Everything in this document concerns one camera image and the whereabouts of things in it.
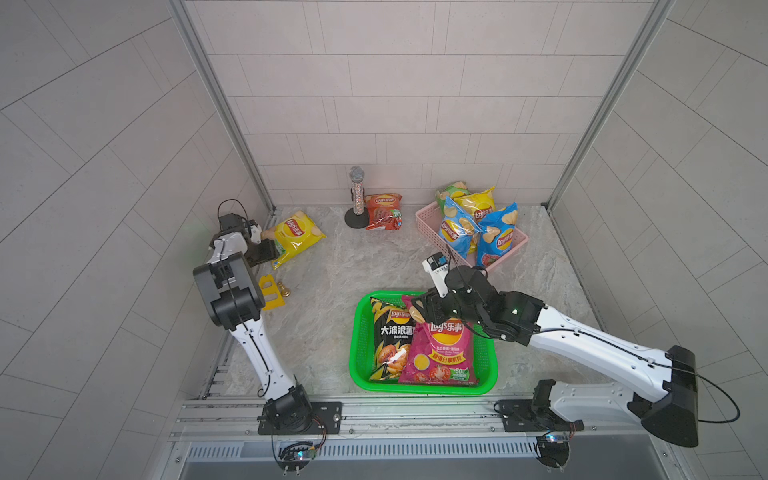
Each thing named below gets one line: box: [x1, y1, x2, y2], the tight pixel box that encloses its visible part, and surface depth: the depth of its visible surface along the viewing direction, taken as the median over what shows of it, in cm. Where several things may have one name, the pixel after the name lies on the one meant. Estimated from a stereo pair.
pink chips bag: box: [398, 295, 479, 385], surface depth 73 cm
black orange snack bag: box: [369, 296, 414, 381], surface depth 78 cm
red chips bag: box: [365, 193, 403, 231], surface depth 107 cm
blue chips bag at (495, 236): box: [476, 202, 518, 267], surface depth 93 cm
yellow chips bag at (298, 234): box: [272, 210, 327, 270], surface depth 103 cm
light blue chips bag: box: [438, 196, 484, 259], surface depth 96 cm
